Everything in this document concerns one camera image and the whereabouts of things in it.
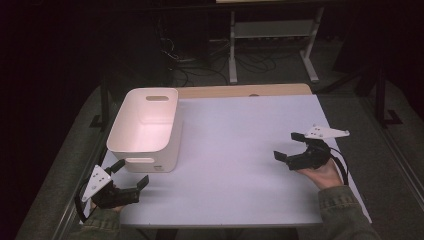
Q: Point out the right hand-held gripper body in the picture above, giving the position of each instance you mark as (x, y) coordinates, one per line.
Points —
(311, 158)

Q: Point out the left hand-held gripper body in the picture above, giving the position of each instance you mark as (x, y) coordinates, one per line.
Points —
(115, 196)

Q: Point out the white plastic basket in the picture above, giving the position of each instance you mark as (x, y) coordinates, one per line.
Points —
(143, 133)

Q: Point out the person's left hand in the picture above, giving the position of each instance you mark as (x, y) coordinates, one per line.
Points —
(117, 209)

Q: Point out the person's right hand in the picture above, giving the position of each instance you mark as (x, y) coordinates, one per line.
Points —
(323, 176)

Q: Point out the black metal stand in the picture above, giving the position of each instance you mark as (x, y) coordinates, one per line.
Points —
(381, 96)
(105, 100)

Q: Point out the wooden table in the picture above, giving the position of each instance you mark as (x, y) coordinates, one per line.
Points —
(240, 90)

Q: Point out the white metal stand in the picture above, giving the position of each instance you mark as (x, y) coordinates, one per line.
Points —
(273, 29)

